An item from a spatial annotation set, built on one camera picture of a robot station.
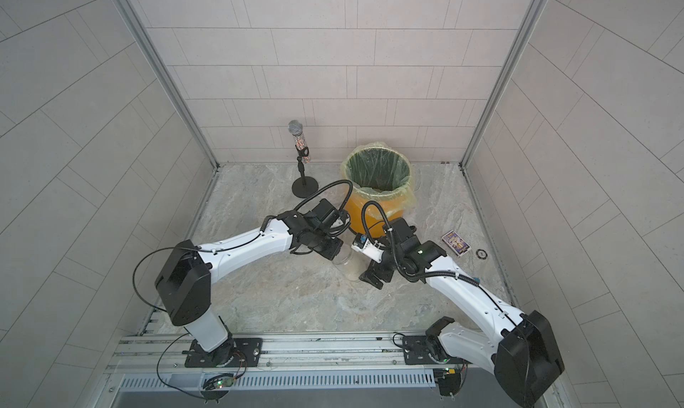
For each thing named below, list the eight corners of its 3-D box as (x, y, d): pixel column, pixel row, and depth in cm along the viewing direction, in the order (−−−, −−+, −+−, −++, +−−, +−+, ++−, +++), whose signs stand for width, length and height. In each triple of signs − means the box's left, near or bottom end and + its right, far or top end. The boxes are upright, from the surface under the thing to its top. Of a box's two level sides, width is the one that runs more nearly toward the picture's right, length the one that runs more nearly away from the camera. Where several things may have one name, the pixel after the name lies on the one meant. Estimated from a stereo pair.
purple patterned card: (459, 257, 91) (461, 254, 89) (442, 239, 95) (443, 236, 94) (469, 250, 93) (471, 247, 91) (452, 232, 97) (453, 229, 96)
